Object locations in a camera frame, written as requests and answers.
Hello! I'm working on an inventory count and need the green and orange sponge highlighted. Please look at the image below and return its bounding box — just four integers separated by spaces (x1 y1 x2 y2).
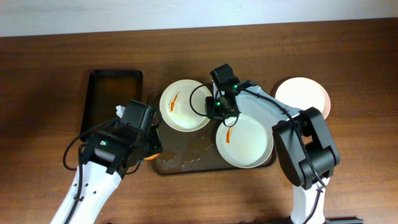
144 153 160 161

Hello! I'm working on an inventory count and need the white plate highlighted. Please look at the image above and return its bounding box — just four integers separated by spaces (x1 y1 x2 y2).
274 77 331 119
159 80 212 132

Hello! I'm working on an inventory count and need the pale green plate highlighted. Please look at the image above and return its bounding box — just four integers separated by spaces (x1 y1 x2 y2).
215 114 274 169

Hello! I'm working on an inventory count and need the white plate top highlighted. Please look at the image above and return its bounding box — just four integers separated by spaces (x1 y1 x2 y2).
274 77 331 119

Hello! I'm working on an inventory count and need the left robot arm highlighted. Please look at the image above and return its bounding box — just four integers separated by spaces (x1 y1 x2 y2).
52 100 163 223

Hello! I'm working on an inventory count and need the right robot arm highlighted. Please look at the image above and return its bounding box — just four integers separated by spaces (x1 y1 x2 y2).
205 64 340 223

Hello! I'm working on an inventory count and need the large brown serving tray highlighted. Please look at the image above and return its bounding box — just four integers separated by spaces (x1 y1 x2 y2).
152 120 276 176

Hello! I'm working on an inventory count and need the small black tray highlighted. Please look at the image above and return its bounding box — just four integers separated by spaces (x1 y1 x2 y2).
80 70 143 133

